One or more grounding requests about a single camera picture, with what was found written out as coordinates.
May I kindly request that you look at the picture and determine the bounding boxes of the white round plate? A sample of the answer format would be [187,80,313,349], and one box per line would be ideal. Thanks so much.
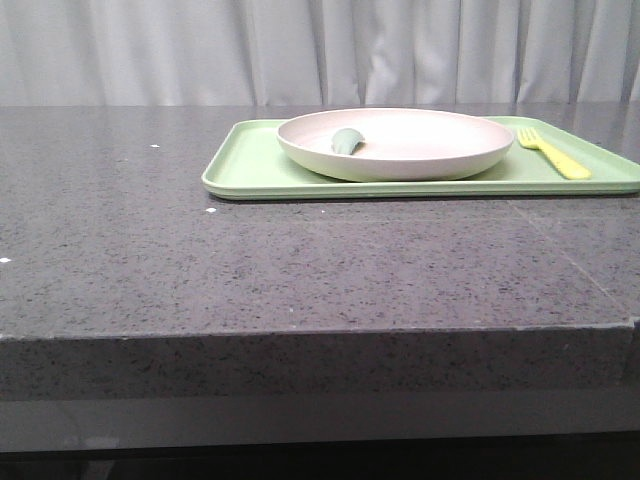
[277,108,515,182]

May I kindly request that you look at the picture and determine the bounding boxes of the yellow plastic fork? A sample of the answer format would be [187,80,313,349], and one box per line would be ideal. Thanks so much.
[516,127,592,180]

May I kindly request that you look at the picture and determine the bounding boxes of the pale green plastic spoon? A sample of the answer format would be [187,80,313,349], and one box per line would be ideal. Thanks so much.
[331,128,365,155]

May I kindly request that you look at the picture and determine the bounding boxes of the light green serving tray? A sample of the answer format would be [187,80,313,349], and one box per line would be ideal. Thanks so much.
[201,116,639,200]

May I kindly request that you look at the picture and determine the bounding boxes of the white pleated curtain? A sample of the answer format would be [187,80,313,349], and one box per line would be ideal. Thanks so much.
[1,1,639,106]

